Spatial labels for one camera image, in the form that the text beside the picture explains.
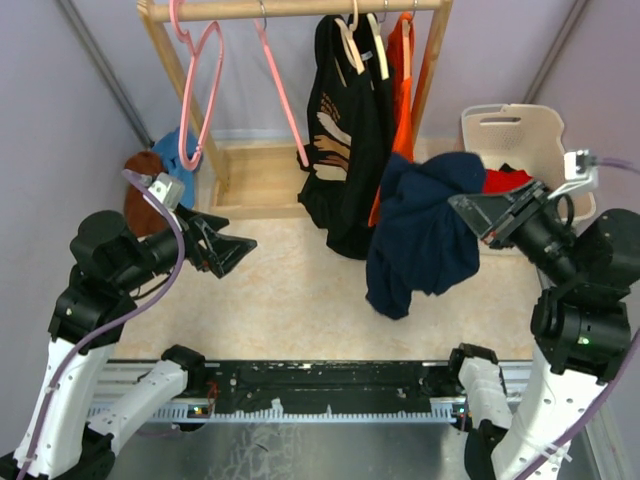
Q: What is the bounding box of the red t shirt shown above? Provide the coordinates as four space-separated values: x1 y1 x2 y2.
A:
483 169 532 194

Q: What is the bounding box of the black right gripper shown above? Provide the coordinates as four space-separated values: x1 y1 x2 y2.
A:
449 173 581 280

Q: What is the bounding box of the white laundry basket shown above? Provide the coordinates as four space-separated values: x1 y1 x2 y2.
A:
452 103 597 259

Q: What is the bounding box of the pink hanger on left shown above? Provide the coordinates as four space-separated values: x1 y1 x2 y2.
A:
168 0 225 172

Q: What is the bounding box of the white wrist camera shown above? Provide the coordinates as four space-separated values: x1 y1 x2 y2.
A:
548 149 599 200
142 173 185 211

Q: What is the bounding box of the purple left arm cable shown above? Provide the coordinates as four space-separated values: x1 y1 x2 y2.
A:
17 168 187 480

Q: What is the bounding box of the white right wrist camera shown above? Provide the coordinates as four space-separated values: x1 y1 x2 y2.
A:
548 149 599 200

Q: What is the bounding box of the wooden clothes rack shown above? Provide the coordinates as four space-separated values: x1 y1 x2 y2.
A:
137 1 453 220

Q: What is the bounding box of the black printed t shirt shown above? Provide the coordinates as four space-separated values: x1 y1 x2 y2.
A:
298 15 378 260

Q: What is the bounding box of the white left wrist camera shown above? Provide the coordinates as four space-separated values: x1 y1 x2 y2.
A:
142 173 185 211

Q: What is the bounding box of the light blue t shirt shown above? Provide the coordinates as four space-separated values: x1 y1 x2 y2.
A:
151 127 200 209

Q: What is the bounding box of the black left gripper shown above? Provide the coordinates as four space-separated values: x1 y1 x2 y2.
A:
114 202 257 291

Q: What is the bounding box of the brown t shirt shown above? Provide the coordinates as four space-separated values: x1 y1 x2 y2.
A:
124 151 168 237

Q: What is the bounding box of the cream hanger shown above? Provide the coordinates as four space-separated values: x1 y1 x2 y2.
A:
334 0 365 75
366 13 390 81

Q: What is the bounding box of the orange t shirt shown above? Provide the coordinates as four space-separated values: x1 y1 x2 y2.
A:
368 12 414 227

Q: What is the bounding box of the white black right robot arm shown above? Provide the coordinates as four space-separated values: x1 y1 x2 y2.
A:
446 181 639 479

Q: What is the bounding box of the navy blue t shirt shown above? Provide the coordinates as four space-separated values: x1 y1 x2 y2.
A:
366 151 486 320

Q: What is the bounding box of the wooden hanger under orange shirt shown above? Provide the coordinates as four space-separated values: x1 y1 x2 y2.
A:
401 0 419 81

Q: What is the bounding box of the pink hanger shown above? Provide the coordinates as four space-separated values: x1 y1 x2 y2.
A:
168 0 225 172
254 0 310 169

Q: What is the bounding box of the pink hanger in middle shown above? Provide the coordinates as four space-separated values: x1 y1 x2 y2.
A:
254 0 310 169

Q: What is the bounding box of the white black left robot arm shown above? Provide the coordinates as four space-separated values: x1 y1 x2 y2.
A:
1 207 257 479

